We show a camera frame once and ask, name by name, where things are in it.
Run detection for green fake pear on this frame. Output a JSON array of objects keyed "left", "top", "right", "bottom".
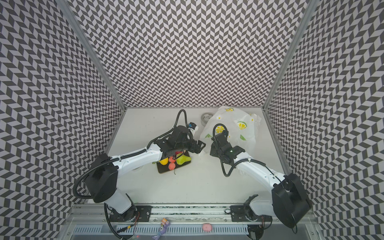
[{"left": 176, "top": 154, "right": 192, "bottom": 166}]

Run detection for yellow fake lemon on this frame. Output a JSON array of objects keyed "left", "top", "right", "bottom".
[{"left": 159, "top": 158, "right": 169, "bottom": 166}]

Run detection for peach fake apple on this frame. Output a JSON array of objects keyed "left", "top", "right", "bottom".
[{"left": 168, "top": 163, "right": 176, "bottom": 171}]

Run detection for white plastic bag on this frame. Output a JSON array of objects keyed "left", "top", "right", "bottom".
[{"left": 200, "top": 106, "right": 262, "bottom": 157}]

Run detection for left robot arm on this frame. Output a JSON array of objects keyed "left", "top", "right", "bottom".
[{"left": 73, "top": 120, "right": 206, "bottom": 219}]

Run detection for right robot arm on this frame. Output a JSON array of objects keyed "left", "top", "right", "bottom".
[{"left": 210, "top": 123, "right": 312, "bottom": 230}]

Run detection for grey tape roll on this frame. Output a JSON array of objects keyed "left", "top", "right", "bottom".
[{"left": 201, "top": 113, "right": 213, "bottom": 127}]

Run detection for black square tray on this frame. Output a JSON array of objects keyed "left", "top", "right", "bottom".
[{"left": 156, "top": 151, "right": 192, "bottom": 174}]

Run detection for pink round toy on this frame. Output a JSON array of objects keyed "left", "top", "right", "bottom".
[{"left": 202, "top": 223, "right": 213, "bottom": 233}]

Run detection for purple toy figure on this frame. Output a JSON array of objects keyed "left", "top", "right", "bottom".
[{"left": 152, "top": 218, "right": 171, "bottom": 240}]

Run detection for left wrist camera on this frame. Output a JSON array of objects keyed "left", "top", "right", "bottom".
[{"left": 188, "top": 122, "right": 199, "bottom": 131}]

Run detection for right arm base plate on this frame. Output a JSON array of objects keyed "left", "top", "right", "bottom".
[{"left": 230, "top": 205, "right": 273, "bottom": 223}]

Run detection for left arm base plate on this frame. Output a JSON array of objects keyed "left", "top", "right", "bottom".
[{"left": 109, "top": 205, "right": 153, "bottom": 223}]

